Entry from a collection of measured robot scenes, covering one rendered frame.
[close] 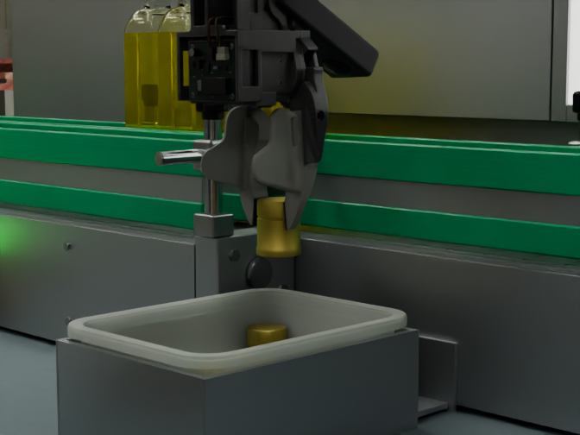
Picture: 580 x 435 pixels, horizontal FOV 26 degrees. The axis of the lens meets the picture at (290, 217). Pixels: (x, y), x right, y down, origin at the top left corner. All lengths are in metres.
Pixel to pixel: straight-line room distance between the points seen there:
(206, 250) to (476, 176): 0.24
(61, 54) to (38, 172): 0.48
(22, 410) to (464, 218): 0.40
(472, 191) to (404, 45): 0.29
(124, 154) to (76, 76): 0.56
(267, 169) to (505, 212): 0.20
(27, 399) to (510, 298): 0.41
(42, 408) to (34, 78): 0.84
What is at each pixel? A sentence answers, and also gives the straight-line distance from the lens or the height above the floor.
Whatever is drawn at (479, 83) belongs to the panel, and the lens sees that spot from 1.22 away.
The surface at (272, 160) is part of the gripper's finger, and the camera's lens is 0.94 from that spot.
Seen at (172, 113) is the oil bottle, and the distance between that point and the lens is 1.31.
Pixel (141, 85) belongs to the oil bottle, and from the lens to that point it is 1.35.
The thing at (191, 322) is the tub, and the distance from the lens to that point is 1.03.
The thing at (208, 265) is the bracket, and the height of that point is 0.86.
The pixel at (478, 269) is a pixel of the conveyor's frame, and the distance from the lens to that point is 1.01.
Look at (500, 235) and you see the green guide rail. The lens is 1.02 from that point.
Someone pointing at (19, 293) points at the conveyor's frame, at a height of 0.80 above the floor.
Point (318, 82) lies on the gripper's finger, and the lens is 0.95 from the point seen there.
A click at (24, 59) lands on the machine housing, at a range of 1.85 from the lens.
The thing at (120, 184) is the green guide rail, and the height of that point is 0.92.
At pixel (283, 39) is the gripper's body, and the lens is 0.94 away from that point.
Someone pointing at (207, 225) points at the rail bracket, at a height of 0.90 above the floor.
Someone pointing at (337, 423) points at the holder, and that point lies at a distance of 0.93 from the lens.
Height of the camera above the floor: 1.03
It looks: 7 degrees down
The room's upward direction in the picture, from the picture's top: straight up
